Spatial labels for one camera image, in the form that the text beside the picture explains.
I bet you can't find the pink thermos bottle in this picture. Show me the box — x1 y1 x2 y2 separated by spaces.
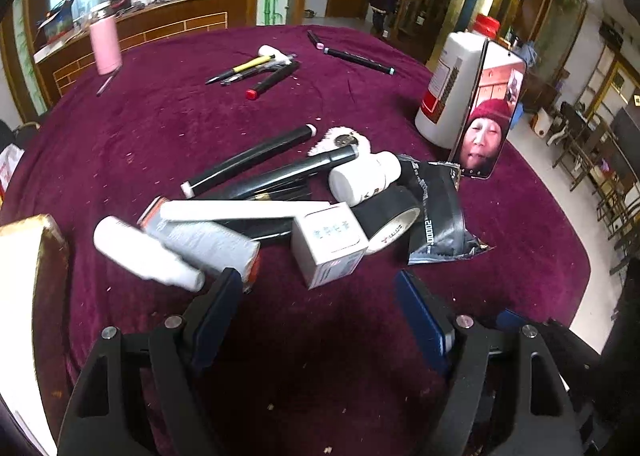
89 15 122 76

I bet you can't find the long silver red box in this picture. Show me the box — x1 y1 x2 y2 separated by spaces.
137 196 260 294

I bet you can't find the yellow black pen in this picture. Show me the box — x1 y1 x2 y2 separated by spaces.
205 55 274 86

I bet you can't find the white tube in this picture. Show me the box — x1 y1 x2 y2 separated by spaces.
160 200 331 222

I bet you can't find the long black pen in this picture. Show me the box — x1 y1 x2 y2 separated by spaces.
307 30 395 76

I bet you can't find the black foil snack packet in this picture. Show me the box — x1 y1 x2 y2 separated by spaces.
397 155 492 265

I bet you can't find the small silver medicine box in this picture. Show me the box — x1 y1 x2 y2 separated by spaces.
291 202 369 289

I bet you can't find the white spray bottle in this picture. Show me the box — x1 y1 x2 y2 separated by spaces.
93 216 206 292

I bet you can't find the white powder puff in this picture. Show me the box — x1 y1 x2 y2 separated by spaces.
307 127 371 157

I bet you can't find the wooden cabinet counter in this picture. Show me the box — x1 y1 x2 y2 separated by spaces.
37 0 248 105

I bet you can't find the smartphone with lit screen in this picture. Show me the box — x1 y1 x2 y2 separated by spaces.
450 40 527 180

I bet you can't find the white jug red cap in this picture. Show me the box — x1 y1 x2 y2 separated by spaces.
414 14 500 150

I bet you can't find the black tape roll white core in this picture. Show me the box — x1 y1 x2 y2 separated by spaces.
352 185 421 256

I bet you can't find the gold-edged white cardboard box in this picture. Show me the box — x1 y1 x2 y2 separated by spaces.
1 214 66 455

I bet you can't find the black marker white cap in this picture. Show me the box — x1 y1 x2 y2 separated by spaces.
180 124 317 199

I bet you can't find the white pill bottle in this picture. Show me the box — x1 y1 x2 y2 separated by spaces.
329 152 401 207

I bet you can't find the thick black marker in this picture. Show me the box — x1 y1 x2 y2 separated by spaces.
201 145 359 200

